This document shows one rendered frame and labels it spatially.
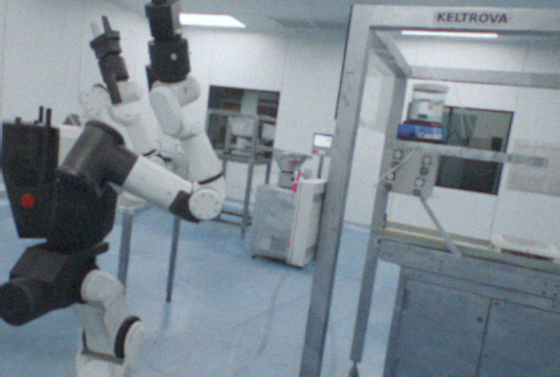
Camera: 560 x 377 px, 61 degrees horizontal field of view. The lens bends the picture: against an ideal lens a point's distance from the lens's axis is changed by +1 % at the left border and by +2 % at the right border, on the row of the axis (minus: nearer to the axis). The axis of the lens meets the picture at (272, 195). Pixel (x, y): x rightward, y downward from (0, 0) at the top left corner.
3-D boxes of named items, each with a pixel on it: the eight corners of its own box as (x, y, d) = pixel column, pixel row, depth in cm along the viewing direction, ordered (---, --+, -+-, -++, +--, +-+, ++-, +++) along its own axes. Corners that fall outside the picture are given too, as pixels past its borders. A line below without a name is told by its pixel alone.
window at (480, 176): (395, 180, 702) (408, 101, 686) (395, 180, 703) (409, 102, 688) (497, 195, 653) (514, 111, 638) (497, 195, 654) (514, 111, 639)
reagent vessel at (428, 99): (404, 120, 208) (412, 76, 205) (408, 122, 222) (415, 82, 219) (441, 123, 202) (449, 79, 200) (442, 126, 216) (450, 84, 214)
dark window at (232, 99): (202, 148, 820) (209, 84, 805) (202, 148, 821) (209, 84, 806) (271, 159, 773) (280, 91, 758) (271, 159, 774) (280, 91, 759)
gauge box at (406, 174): (378, 190, 207) (385, 145, 205) (382, 188, 217) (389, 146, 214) (430, 198, 199) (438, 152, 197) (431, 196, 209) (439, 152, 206)
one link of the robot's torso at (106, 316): (132, 367, 159) (77, 302, 123) (87, 355, 163) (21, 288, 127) (152, 325, 168) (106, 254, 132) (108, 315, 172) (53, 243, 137)
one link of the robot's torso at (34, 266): (33, 333, 112) (38, 261, 110) (-11, 321, 115) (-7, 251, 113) (104, 297, 139) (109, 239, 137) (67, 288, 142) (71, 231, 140)
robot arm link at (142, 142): (151, 118, 161) (173, 168, 169) (134, 120, 168) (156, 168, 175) (126, 131, 154) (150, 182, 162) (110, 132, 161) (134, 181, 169)
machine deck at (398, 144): (385, 147, 205) (386, 138, 204) (396, 149, 240) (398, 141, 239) (547, 168, 182) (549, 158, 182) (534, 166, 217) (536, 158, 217)
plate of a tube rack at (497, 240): (494, 246, 196) (494, 242, 196) (490, 237, 219) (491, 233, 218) (562, 259, 187) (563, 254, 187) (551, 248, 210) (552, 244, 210)
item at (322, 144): (304, 190, 497) (313, 131, 489) (307, 189, 507) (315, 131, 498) (325, 193, 489) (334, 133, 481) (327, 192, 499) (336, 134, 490)
